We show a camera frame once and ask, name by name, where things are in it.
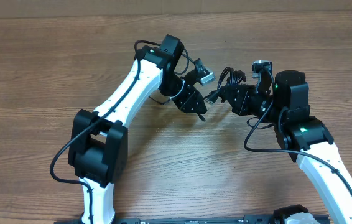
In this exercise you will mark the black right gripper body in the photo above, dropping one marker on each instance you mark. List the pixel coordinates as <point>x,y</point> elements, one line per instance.
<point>249,104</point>

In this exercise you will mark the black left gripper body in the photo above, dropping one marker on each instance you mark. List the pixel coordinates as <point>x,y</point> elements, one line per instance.
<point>179,93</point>

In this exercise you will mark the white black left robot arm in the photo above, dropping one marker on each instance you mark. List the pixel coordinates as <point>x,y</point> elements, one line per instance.
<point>99,141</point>

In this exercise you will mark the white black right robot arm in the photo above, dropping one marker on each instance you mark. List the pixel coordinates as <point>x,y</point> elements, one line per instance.
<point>282,100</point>

